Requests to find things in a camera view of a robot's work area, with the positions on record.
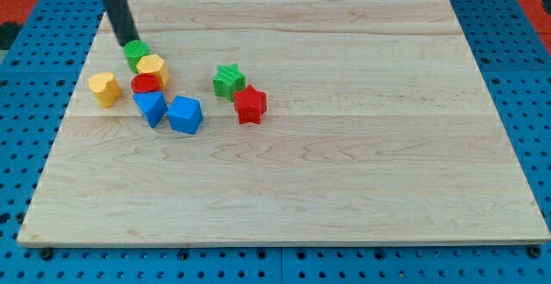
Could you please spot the red cylinder block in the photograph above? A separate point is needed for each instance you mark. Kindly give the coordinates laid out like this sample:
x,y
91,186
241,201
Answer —
x,y
145,83

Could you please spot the yellow hexagon block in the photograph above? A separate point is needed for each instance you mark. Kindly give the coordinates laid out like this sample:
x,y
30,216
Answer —
x,y
155,65

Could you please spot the green cylinder block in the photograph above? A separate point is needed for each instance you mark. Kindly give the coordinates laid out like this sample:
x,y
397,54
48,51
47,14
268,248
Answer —
x,y
133,51

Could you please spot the green star block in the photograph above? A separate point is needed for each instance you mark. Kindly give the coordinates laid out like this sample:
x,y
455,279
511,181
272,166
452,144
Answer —
x,y
227,80

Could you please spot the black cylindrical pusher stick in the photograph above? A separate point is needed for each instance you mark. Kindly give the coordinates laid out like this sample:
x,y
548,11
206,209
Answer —
x,y
121,20

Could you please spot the yellow heart block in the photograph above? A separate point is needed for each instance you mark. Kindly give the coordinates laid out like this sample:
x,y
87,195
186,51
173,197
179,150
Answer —
x,y
105,88

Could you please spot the red star block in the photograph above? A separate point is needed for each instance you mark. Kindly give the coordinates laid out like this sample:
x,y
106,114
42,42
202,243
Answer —
x,y
250,105

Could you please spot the blue cube block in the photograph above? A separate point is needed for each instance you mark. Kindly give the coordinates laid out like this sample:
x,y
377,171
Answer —
x,y
185,114

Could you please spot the wooden board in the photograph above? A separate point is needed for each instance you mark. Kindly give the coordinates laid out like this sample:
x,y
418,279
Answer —
x,y
379,131

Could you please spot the blue triangle block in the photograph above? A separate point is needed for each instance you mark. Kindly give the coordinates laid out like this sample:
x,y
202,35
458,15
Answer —
x,y
152,106

